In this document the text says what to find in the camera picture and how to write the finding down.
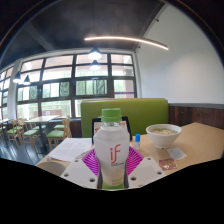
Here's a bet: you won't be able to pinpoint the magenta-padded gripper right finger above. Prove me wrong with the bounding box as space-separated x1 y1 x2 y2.
124 145 167 189

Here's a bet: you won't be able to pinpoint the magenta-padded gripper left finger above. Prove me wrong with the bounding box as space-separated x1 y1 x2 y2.
60 146 101 189

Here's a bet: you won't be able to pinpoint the white bottle with green cap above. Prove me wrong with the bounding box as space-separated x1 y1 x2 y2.
93 108 131 190

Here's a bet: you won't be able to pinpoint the light-coloured pen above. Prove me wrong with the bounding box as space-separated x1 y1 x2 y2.
74 149 91 160

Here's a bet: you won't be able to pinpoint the reddish small packet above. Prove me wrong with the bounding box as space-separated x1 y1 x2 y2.
158 158 178 171

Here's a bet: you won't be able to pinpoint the white printed paper sheet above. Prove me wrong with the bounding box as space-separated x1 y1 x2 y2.
48 137 94 163

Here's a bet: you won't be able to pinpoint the small blue-capped bottle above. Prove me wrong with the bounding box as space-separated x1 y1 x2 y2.
134 133 141 149

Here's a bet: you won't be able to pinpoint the white small packet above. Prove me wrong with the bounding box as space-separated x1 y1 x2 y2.
166 147 188 162

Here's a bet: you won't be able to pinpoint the white ceramic bowl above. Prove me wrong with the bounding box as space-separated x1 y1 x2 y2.
145 123 183 150

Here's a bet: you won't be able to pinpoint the wooden chairs with green seats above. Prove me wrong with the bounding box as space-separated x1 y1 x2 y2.
0 116 73 151

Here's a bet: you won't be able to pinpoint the black-framed menu tablet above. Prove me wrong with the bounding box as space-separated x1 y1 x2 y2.
91 115 133 144

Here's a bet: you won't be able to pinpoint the green upholstered bench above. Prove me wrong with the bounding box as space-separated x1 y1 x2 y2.
80 98 170 138

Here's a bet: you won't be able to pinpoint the wooden dining table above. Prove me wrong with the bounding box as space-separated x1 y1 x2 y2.
24 115 60 125

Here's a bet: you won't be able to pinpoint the large dark-framed window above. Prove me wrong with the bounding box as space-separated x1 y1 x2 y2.
0 53 138 121

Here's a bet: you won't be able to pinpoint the dark pendant ceiling lamps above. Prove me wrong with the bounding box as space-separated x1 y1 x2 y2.
12 47 103 85

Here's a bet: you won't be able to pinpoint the long curved ceiling light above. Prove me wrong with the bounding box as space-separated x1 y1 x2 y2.
83 35 170 51

